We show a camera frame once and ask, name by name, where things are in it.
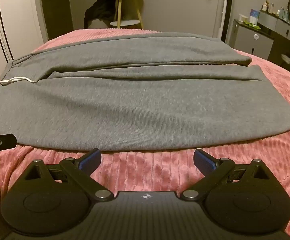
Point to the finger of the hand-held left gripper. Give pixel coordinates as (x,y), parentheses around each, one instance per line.
(2,142)

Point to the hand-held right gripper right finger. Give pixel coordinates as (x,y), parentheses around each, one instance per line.
(202,160)

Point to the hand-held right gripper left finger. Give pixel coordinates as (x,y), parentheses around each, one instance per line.
(91,160)

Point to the grey pants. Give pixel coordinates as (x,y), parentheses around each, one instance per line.
(140,100)

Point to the pink ribbed blanket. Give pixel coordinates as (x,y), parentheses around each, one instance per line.
(150,165)

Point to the white wardrobe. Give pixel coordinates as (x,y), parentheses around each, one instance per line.
(15,15)

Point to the dark vanity desk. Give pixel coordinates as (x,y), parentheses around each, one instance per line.
(277,37)

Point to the green leaf mat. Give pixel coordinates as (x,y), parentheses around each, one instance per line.
(253,25)

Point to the dark wooden door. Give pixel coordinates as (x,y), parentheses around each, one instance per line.
(57,7)

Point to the white roll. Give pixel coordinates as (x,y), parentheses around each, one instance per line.
(242,18)

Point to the black garment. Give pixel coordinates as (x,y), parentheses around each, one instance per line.
(97,10)

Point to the blue box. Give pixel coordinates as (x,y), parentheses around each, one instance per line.
(254,17)

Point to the wooden round side table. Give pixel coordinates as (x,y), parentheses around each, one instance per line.
(121,7)

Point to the row of cosmetic bottles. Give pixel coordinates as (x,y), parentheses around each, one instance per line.
(272,8)

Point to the white door frame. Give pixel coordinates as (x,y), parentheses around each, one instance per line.
(221,10)

